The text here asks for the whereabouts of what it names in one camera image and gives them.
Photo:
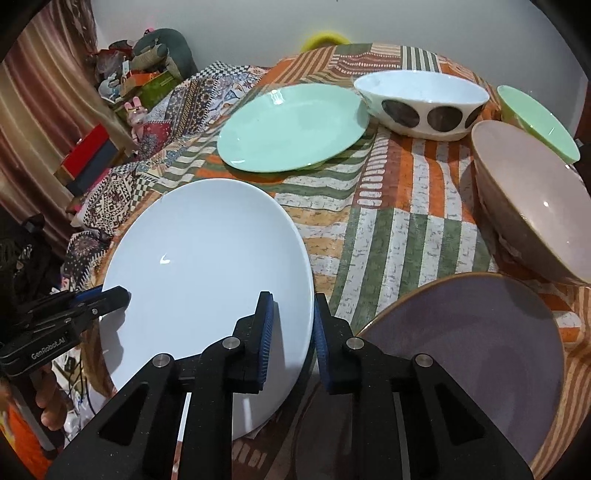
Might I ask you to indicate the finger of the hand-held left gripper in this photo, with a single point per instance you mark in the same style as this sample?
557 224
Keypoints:
111 299
87 295

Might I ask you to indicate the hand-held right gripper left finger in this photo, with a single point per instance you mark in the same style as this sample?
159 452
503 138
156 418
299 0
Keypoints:
264 344

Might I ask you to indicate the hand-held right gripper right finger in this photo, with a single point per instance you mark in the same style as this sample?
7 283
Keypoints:
321 350

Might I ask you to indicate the white plate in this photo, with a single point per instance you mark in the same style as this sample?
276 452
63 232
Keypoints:
198 258

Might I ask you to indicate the mint green bowl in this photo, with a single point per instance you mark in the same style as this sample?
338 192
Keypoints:
540 122

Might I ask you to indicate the person's left hand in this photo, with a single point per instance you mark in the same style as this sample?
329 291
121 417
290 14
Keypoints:
51 408

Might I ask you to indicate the dark cloth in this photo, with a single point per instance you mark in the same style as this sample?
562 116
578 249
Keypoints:
18 263

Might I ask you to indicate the dark blue box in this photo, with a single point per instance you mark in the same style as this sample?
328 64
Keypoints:
94 168

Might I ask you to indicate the orange green striped cloth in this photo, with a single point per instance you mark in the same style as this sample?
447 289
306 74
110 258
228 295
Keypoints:
392 230

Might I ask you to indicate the purple plate with brown rim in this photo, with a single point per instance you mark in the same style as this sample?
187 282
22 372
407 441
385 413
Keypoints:
461 346

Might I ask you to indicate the red box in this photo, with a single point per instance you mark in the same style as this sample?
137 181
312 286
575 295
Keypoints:
87 147

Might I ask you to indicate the pink bunny toy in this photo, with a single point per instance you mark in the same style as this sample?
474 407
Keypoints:
135 114

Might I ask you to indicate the patchwork patterned blanket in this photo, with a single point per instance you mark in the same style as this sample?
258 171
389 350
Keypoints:
184 106

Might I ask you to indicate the brown striped curtain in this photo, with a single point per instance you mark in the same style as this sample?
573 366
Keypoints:
37 92

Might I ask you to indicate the mint green plate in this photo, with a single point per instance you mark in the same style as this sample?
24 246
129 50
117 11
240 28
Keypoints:
291 129

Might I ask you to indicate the green cardboard box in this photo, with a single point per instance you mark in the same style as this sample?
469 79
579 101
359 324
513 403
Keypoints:
152 86

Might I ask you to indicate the grey green stuffed toy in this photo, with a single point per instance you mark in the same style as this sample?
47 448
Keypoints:
161 44

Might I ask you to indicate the pink bowl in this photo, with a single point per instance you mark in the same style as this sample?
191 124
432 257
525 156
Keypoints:
531 184

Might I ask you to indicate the white bowl with dark dots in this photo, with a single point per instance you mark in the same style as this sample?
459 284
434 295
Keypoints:
415 90

